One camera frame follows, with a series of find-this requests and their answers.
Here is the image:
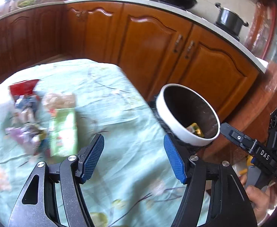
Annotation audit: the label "brown lower kitchen cabinets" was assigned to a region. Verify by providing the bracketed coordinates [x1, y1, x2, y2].
[0, 1, 262, 119]

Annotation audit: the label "red snack wrapper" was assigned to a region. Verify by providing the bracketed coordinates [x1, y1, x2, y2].
[9, 79, 39, 96]

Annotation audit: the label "person's right hand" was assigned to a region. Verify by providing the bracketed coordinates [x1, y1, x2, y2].
[246, 186, 271, 226]

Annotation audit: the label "green paper carton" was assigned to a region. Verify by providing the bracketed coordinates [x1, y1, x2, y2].
[48, 108, 78, 158]

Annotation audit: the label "black stock pot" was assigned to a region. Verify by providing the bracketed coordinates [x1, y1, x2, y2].
[215, 3, 249, 41]

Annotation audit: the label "gold foil wrapper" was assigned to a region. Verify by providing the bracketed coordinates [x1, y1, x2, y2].
[186, 122, 204, 138]

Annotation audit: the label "white plastic bag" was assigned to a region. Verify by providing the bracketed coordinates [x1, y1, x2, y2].
[42, 93, 76, 110]

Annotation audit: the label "bowl of green vegetables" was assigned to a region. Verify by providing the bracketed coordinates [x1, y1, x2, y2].
[16, 0, 35, 8]

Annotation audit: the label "crumpled purple wrapper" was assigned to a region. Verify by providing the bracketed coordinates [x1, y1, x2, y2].
[5, 123, 48, 155]

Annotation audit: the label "blue white wrapper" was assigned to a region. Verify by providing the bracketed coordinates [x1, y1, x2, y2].
[12, 94, 40, 126]

